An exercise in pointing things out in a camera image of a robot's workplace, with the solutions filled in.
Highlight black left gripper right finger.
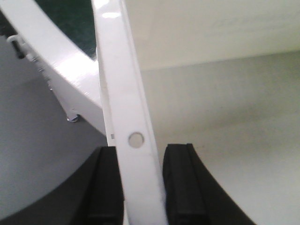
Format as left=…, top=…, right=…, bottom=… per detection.
left=163, top=143, right=254, bottom=225

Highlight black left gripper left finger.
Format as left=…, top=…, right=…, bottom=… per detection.
left=0, top=146, right=124, bottom=225

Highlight white plastic Totelife crate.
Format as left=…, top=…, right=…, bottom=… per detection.
left=92, top=0, right=300, bottom=225

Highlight white outer conveyor rim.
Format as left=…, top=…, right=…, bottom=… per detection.
left=0, top=0, right=106, bottom=135

